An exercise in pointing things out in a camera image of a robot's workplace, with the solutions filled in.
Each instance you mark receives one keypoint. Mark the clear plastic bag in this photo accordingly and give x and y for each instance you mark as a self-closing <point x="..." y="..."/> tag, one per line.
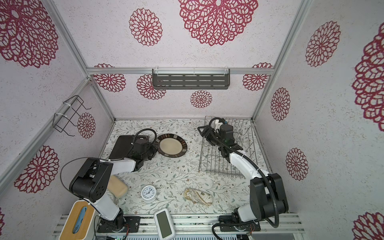
<point x="198" y="197"/>

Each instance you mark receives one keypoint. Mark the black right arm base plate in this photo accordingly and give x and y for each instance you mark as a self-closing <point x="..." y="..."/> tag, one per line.
<point x="228" y="224"/>

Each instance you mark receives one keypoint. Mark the white digital scale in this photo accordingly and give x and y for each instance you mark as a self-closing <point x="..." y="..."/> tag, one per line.
<point x="164" y="225"/>

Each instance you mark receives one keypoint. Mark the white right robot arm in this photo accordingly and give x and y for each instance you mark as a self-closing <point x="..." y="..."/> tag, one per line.
<point x="267" y="192"/>

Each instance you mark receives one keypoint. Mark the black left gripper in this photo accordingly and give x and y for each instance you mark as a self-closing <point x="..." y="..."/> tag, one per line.
<point x="151" y="157"/>

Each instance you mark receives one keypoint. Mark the small white alarm clock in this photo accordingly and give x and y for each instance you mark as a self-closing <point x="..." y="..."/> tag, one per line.
<point x="149" y="193"/>

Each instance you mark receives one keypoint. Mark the grey wall shelf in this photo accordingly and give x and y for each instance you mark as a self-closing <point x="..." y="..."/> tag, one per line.
<point x="191" y="80"/>

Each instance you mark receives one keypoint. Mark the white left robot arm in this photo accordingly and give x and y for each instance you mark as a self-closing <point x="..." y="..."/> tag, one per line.
<point x="91" y="181"/>

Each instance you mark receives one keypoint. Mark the black round plate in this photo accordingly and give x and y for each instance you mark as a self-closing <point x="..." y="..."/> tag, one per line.
<point x="171" y="145"/>

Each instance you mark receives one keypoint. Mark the yellow sponge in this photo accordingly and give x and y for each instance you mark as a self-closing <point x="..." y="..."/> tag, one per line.
<point x="117" y="187"/>

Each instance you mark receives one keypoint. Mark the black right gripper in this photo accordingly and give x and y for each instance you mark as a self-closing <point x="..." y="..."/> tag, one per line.
<point x="208" y="131"/>

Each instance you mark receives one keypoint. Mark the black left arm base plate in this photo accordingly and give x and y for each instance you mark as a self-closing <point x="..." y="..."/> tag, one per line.
<point x="119" y="225"/>

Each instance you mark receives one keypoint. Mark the black wire wall basket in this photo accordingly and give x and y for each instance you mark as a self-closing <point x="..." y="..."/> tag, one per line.
<point x="65" y="117"/>

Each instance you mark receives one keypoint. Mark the black plate yellow rim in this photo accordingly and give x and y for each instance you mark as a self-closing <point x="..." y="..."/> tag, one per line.
<point x="123" y="146"/>

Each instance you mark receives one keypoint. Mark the chrome wire dish rack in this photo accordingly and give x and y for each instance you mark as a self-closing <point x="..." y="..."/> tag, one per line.
<point x="235" y="155"/>

